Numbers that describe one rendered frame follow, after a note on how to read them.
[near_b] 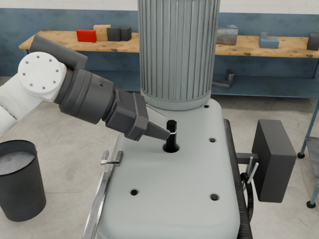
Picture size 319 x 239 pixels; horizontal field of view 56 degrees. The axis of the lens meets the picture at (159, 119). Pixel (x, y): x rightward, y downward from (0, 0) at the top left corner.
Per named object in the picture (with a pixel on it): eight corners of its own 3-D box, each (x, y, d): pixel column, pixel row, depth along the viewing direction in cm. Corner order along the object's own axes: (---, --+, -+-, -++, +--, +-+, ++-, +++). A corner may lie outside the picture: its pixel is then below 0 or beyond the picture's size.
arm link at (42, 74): (80, 117, 49) (7, 90, 45) (71, 117, 59) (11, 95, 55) (104, 54, 51) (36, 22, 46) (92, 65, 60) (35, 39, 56)
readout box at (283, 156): (286, 204, 100) (302, 155, 88) (258, 202, 100) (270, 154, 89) (272, 164, 116) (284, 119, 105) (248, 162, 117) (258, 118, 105)
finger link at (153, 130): (164, 141, 61) (136, 130, 58) (172, 129, 59) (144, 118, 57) (164, 145, 59) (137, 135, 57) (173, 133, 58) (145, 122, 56)
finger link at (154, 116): (167, 115, 64) (142, 105, 61) (160, 127, 65) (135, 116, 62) (166, 112, 65) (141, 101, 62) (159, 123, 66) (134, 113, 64)
